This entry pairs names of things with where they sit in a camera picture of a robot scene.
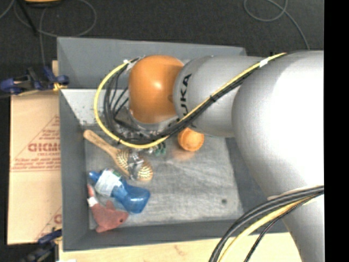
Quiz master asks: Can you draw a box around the blue plastic bottle, white label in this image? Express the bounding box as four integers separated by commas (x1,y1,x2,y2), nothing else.
87,169,151,215

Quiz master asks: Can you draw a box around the wooden hairbrush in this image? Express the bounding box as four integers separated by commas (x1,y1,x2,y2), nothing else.
83,129,154,182

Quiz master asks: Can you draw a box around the pink toy fish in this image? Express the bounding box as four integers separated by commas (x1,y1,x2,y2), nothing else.
87,184,129,234

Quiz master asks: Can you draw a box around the orange cup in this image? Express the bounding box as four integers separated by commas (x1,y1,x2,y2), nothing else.
177,127,205,152

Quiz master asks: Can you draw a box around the grey metal bin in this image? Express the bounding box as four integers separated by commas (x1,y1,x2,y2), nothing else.
56,37,288,251

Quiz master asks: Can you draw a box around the brown cardboard board, red print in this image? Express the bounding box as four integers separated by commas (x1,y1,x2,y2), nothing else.
7,60,63,245

